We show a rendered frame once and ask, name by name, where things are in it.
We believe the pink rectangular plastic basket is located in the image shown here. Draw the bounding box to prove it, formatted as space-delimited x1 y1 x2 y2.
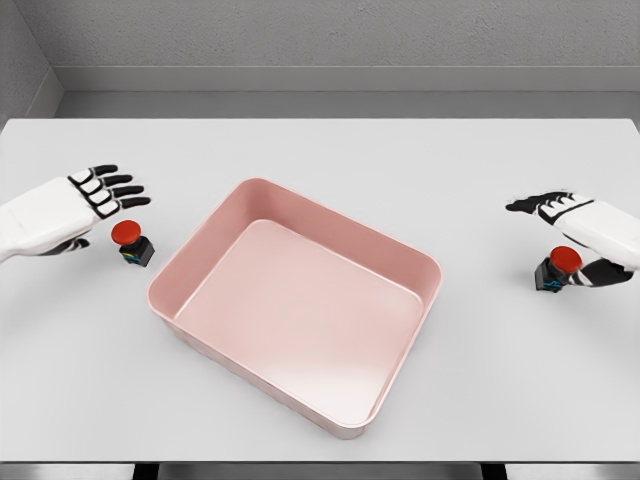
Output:
146 176 444 441

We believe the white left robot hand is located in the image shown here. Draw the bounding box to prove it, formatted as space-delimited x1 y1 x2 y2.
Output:
13 164 152 258

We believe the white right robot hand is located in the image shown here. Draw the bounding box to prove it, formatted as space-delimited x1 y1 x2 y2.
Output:
504 191 640 290

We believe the red button industrial switch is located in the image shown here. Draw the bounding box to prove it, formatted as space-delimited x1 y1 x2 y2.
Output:
533 245 584 294
110 219 156 268

